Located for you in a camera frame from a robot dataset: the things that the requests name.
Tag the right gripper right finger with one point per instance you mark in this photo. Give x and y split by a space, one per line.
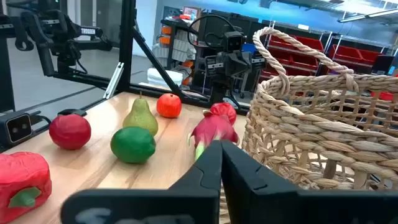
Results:
280 205

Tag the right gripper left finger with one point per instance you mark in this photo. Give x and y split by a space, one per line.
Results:
186 202

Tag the pink dragon fruit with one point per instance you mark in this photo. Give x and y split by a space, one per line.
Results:
214 129

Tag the orange-red round fruit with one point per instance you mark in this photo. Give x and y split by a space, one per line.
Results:
168 105

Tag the green lime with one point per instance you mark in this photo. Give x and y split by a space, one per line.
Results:
133 144

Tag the green pear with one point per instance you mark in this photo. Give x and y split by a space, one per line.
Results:
140 118

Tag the woven wicker basket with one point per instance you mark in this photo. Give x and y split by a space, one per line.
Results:
326 83

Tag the large red strawberry toy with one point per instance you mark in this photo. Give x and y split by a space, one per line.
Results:
70 132

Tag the red bell pepper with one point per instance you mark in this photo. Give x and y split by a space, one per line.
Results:
21 177

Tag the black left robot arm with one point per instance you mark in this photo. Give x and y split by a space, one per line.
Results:
218 90

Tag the blue box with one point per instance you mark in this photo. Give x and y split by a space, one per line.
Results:
248 48

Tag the round woven mat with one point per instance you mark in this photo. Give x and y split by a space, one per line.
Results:
224 211

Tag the orange storage bin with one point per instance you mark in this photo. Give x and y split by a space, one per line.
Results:
165 40
188 63
166 30
186 81

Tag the red storage bin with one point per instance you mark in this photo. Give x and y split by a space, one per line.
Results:
311 43
370 56
303 62
280 42
345 53

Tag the black shelf unit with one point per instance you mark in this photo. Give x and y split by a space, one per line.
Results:
170 49

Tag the framed picture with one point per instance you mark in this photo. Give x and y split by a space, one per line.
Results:
191 13

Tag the long ceiling light fixture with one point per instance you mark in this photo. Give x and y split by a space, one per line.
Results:
367 15

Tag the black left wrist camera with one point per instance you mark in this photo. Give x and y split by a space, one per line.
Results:
234 41

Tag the black metal table frame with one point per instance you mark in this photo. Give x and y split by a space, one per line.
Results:
127 46

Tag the silver metal bracket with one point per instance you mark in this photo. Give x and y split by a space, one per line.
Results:
113 81

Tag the black table-level camera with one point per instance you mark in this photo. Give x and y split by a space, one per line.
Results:
17 128

